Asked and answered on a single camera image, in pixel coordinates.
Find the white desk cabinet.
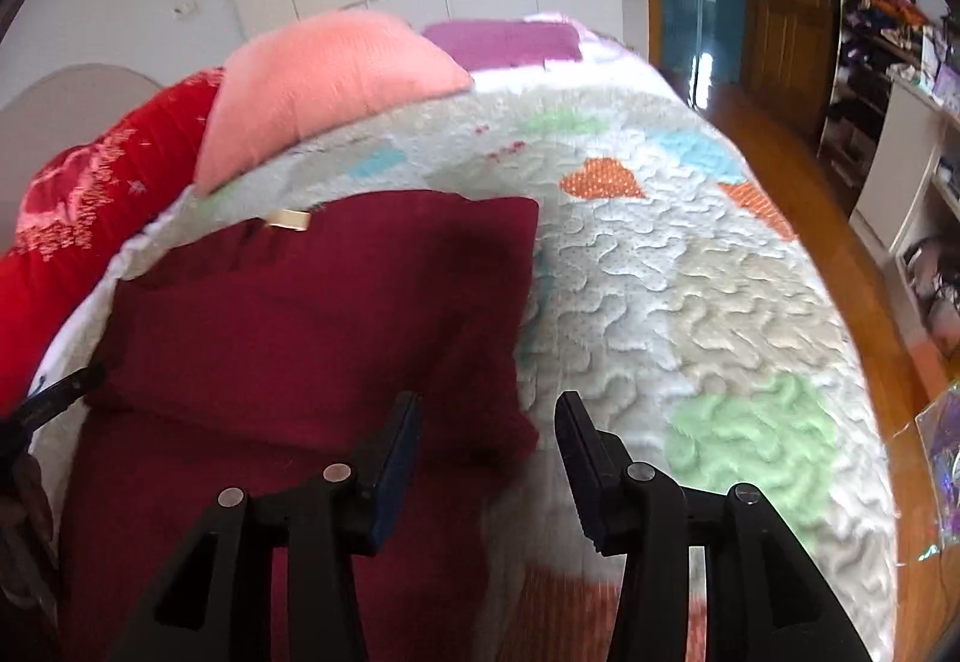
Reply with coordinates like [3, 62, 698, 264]
[849, 62, 960, 258]

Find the pink pillow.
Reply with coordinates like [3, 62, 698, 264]
[193, 10, 475, 197]

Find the red embroidered quilt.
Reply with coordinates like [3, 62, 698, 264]
[0, 68, 227, 408]

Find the dark red garment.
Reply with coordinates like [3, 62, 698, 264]
[58, 188, 542, 662]

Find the patchwork quilted blanket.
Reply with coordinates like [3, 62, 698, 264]
[30, 25, 901, 662]

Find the shiny plastic bag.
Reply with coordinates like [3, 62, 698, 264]
[896, 381, 960, 562]

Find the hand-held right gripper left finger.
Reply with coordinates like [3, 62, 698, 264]
[107, 391, 424, 662]

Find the purple folded cloth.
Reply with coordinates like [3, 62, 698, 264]
[421, 19, 584, 71]

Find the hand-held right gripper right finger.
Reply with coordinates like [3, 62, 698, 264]
[554, 391, 875, 662]

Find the cluttered shelf rack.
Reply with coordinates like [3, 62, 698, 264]
[816, 0, 938, 194]

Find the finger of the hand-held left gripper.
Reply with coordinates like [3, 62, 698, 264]
[0, 362, 107, 442]

